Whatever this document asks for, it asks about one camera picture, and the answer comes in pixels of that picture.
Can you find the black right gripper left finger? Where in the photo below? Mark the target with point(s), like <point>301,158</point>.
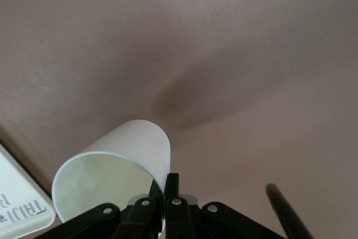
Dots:
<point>134,222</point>

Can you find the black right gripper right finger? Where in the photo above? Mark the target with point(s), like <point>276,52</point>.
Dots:
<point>179,222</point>

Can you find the white plastic cup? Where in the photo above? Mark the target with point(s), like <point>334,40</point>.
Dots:
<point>134,144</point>

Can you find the cream tray with bear print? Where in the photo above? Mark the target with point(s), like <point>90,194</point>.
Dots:
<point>16,188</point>

